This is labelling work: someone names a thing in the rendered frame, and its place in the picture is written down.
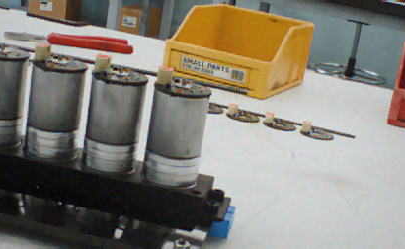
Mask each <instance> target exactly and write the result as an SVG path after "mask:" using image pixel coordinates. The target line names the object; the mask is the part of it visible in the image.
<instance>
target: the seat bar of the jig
mask: <svg viewBox="0 0 405 249"><path fill-rule="evenodd" d="M24 138H25V136H24V135H22V140H21V145H18V146H16V147H10V148H0V174H3V175H6V176H12V177H15V178H21V179H24V180H27V181H33V182H36V183H42V184H46V185H48V186H54V187H57V188H63V189H66V190H69V191H75V192H79V193H85V194H88V195H91V196H97V197H100V198H106V199H110V200H113V201H119V202H122V203H129V204H132V205H135V206H141V207H145V208H153V209H156V210H162V211H166V212H171V213H174V214H180V215H184V216H186V217H193V218H196V219H201V215H202V213H203V209H204V206H205V201H207V200H209V199H210V193H211V190H212V188H213V185H214V176H209V175H206V174H200V173H198V177H197V185H196V186H193V187H192V188H187V189H173V188H163V187H160V186H157V185H153V184H151V183H148V182H147V181H144V180H143V178H141V171H142V167H143V161H140V160H136V169H135V171H134V173H132V174H126V175H108V174H103V173H97V172H94V171H90V170H88V169H87V168H85V167H83V166H82V165H81V159H82V153H83V148H80V147H78V151H77V158H76V159H72V160H70V161H43V160H39V159H36V158H33V157H31V156H28V155H27V154H25V153H24Z"/></svg>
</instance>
